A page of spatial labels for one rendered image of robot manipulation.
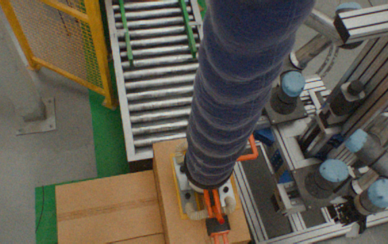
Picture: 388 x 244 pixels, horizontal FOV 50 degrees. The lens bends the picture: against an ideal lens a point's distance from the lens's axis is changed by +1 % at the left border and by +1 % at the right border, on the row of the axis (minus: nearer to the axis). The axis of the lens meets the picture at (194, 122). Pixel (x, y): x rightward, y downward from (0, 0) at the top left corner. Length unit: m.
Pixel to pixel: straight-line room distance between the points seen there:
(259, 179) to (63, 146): 1.52
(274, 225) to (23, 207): 1.78
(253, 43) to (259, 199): 2.18
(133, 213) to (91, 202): 0.26
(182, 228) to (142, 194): 0.55
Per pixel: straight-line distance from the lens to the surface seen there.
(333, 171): 2.03
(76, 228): 2.58
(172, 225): 2.12
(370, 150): 1.43
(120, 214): 2.56
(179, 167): 2.07
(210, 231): 1.86
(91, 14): 2.59
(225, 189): 2.03
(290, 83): 2.19
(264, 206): 3.00
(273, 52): 0.97
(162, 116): 2.80
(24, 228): 3.23
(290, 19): 0.88
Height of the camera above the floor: 3.01
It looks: 62 degrees down
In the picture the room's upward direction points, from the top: 10 degrees clockwise
